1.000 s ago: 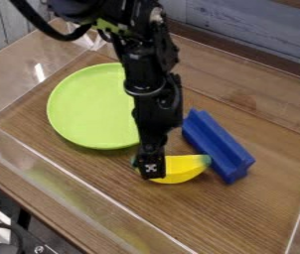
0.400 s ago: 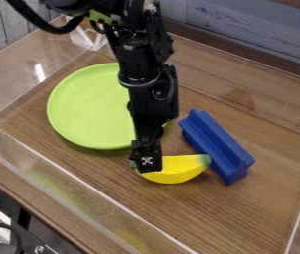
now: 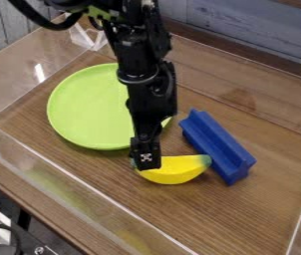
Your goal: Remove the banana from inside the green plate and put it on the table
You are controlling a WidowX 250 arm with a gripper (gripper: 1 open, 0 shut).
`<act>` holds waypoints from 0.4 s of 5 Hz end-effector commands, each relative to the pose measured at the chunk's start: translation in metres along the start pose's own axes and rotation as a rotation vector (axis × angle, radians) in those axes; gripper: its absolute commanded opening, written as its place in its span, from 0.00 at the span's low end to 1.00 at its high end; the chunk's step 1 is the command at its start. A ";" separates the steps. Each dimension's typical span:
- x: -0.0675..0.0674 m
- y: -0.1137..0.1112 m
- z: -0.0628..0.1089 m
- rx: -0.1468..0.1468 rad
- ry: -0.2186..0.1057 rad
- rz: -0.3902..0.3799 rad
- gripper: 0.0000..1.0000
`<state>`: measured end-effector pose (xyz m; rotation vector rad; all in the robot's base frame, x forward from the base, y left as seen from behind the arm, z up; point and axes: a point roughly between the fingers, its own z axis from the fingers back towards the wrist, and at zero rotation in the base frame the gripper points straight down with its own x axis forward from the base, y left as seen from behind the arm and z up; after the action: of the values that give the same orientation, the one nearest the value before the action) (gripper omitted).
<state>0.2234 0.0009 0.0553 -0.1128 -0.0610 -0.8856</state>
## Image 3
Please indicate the clear acrylic front wall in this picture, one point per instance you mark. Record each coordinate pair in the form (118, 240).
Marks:
(91, 220)

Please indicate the yellow toy banana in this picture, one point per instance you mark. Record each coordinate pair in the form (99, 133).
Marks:
(178, 169)

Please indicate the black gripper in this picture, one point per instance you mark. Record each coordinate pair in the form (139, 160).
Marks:
(151, 103)

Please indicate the blue star-shaped block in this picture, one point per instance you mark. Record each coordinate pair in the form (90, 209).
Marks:
(210, 139)

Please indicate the clear acrylic corner bracket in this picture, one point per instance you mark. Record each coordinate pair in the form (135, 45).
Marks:
(89, 38)

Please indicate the green round plate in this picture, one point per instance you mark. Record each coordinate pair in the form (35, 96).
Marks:
(87, 111)

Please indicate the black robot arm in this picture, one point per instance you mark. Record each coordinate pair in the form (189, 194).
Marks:
(141, 42)

